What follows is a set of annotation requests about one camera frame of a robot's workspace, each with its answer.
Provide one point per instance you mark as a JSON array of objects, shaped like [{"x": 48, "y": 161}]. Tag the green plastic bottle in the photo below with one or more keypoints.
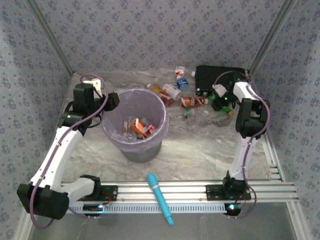
[{"x": 212, "y": 96}]

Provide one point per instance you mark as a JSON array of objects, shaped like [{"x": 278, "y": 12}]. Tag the brown tea bottle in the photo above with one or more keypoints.
[
  {"x": 140, "y": 128},
  {"x": 193, "y": 102}
]

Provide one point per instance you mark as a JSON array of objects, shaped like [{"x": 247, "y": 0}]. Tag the black hard case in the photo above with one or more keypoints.
[{"x": 207, "y": 77}]

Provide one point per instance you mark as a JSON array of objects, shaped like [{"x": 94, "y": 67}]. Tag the clear bottle blue label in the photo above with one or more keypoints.
[{"x": 184, "y": 85}]

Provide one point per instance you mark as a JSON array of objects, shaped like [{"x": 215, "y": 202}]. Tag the orange bottle red label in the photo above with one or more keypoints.
[{"x": 157, "y": 89}]

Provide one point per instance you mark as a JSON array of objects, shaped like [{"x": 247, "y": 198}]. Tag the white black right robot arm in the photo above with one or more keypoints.
[{"x": 240, "y": 157}]

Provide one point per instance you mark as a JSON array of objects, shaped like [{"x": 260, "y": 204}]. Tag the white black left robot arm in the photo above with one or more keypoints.
[{"x": 57, "y": 157}]

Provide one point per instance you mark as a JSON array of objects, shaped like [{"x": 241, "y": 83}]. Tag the crushed clear bottle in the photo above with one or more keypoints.
[
  {"x": 222, "y": 122},
  {"x": 205, "y": 117}
]

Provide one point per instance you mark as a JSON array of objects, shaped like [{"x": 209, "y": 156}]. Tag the small bottle green cap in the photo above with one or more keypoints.
[{"x": 190, "y": 112}]

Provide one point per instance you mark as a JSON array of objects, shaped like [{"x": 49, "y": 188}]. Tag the small white cap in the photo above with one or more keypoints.
[{"x": 193, "y": 73}]

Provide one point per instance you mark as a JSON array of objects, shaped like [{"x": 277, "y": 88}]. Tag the teal marker pen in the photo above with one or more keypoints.
[{"x": 158, "y": 195}]

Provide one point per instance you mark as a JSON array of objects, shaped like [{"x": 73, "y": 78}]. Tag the aluminium side rail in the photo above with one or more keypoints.
[{"x": 271, "y": 150}]

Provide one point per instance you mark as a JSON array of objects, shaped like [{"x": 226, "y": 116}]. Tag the aluminium frame post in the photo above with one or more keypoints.
[
  {"x": 50, "y": 37},
  {"x": 272, "y": 37}
]

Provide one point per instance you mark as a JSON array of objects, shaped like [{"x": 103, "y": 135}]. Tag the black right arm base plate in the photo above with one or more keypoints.
[{"x": 213, "y": 192}]

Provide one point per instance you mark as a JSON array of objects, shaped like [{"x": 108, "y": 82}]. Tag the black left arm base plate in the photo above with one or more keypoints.
[{"x": 110, "y": 193}]

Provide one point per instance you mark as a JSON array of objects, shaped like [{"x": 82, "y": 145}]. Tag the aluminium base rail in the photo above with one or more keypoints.
[{"x": 175, "y": 191}]

